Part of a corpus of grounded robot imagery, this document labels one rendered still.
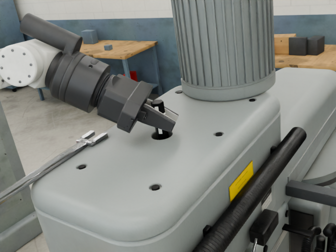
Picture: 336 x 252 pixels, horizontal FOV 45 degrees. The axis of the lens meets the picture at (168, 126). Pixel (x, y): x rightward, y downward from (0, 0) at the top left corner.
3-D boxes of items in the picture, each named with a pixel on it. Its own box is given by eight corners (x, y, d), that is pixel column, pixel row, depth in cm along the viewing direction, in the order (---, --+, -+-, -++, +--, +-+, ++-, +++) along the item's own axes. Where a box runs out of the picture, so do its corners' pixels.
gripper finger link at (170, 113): (179, 113, 68) (146, 98, 68) (172, 128, 70) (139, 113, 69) (181, 109, 69) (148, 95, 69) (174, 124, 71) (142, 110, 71)
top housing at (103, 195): (163, 329, 53) (143, 234, 46) (38, 263, 68) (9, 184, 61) (288, 159, 86) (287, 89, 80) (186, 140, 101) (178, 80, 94)
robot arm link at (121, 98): (140, 117, 76) (83, 91, 76) (159, 73, 71) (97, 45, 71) (121, 149, 65) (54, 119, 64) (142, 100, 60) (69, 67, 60)
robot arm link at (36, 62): (56, 112, 63) (-11, 83, 63) (78, 96, 73) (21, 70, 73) (78, 46, 59) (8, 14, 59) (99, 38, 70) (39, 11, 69)
